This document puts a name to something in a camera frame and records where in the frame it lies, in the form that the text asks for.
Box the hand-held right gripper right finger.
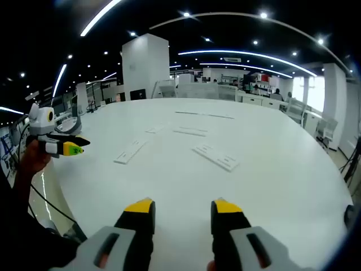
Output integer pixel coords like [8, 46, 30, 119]
[210, 197, 314, 271]

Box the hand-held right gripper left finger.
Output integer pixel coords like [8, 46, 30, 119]
[60, 197, 156, 271]

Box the long white socket holder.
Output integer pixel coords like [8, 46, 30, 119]
[113, 139, 149, 165]

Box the thick white socket holder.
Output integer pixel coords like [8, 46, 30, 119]
[192, 143, 241, 173]

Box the white socket holder cover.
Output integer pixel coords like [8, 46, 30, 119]
[144, 122, 170, 134]
[172, 126, 209, 138]

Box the thin long white strip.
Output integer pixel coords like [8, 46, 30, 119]
[174, 111, 235, 120]

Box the person's left hand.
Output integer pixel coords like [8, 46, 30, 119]
[17, 138, 53, 178]

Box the grey white curved seat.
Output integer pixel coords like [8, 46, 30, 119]
[54, 95, 83, 137]

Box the black monitor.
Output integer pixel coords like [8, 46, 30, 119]
[130, 88, 147, 101]

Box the white square pillar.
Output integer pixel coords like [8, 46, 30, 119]
[121, 33, 170, 102]

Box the straight ceiling light strip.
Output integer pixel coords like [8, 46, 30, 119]
[80, 0, 122, 37]

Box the white mesh office chair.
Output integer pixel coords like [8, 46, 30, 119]
[287, 97, 307, 125]
[315, 117, 339, 151]

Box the white window-side pillar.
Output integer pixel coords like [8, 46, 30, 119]
[322, 63, 347, 149]

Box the short curved ceiling light strip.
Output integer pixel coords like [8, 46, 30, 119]
[199, 62, 294, 79]

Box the long curved ceiling light strip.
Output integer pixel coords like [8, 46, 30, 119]
[178, 50, 318, 77]

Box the black cable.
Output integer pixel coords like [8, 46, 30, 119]
[29, 182, 78, 225]

